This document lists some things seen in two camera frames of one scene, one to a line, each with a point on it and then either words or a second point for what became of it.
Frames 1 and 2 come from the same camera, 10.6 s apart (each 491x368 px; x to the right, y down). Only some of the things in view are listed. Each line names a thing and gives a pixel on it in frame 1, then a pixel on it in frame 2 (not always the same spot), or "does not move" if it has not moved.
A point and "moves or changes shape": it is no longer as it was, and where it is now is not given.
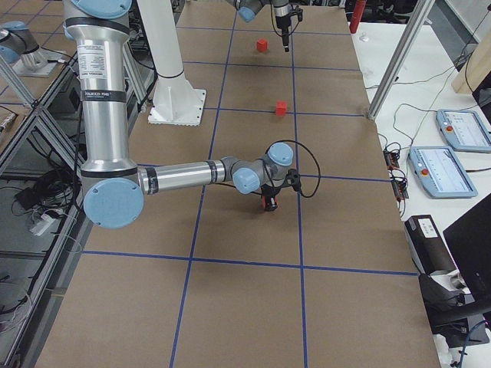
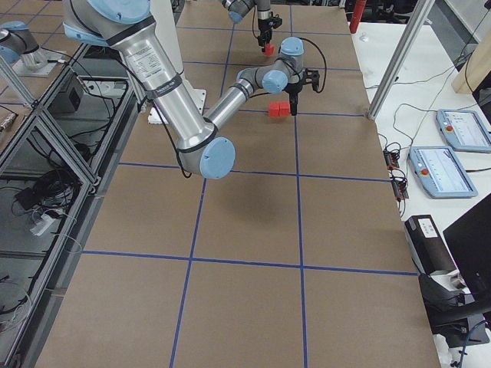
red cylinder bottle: [358, 10] does not move
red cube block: [261, 44] moves or changes shape
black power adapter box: [426, 245] does not move
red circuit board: [391, 160] does not move
